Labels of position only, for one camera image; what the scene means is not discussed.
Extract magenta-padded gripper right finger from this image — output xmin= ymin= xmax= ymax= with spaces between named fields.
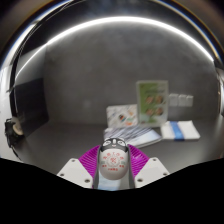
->
xmin=127 ymin=143 xmax=171 ymax=190

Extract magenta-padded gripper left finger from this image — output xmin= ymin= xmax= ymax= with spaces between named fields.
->
xmin=56 ymin=144 xmax=102 ymax=190

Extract white panda-print computer mouse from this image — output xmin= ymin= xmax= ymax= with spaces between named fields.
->
xmin=98 ymin=136 xmax=131 ymax=181

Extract grey striped booklet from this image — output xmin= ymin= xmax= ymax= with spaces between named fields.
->
xmin=103 ymin=125 xmax=164 ymax=150

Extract white book with blue band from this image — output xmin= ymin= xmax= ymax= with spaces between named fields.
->
xmin=160 ymin=119 xmax=202 ymax=142

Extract small white sticker card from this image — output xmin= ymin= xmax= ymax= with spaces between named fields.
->
xmin=105 ymin=103 xmax=140 ymax=129

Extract clear acrylic sign stand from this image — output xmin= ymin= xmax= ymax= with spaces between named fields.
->
xmin=135 ymin=79 xmax=170 ymax=128

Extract small black device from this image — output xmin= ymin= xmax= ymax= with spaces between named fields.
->
xmin=3 ymin=117 xmax=25 ymax=148

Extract black flat panel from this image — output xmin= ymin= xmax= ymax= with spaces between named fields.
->
xmin=12 ymin=77 xmax=50 ymax=138

